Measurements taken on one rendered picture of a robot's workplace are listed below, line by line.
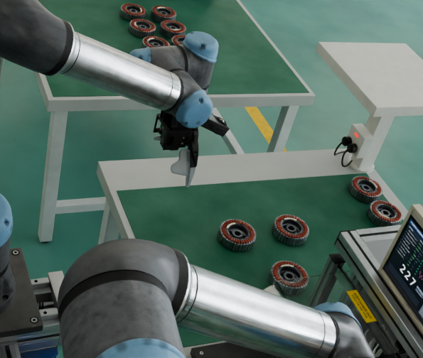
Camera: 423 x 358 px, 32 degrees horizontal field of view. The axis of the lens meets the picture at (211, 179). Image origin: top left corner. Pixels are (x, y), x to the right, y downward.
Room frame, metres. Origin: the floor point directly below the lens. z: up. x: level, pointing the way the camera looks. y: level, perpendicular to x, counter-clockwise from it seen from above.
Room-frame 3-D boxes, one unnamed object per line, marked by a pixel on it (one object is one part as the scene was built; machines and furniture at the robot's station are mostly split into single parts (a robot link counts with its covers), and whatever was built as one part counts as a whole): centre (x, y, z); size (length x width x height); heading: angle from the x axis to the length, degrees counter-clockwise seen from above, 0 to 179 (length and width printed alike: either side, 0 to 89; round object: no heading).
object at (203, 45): (1.39, 0.10, 1.45); 0.09 x 0.08 x 0.11; 130
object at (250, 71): (3.18, 0.63, 0.37); 1.85 x 1.10 x 0.75; 31
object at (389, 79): (2.12, -0.45, 0.98); 0.37 x 0.35 x 0.46; 31
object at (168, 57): (1.31, 0.16, 1.45); 0.11 x 0.11 x 0.08; 40
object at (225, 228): (1.67, -0.12, 0.77); 0.11 x 0.11 x 0.04
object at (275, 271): (1.55, -0.29, 0.77); 0.11 x 0.11 x 0.04
